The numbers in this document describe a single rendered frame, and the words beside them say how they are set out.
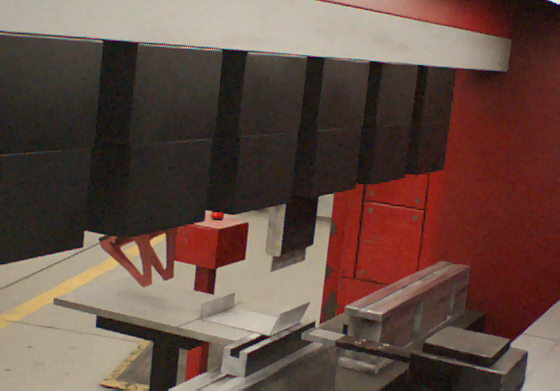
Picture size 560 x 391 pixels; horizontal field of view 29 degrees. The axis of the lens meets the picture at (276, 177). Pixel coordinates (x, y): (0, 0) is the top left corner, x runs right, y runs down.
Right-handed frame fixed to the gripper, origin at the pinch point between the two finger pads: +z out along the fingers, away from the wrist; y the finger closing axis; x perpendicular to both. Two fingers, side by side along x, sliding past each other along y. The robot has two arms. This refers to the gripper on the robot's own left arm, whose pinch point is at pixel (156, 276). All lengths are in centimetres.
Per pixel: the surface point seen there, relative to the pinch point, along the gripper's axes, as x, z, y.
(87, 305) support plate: 5.8, 0.6, -8.2
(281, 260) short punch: -18.6, 4.0, -1.8
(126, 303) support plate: 3.3, 2.0, -3.7
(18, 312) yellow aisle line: 252, -23, 277
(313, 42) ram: -35.1, -17.1, -8.3
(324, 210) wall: 257, -33, 667
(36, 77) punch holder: -33, -13, -58
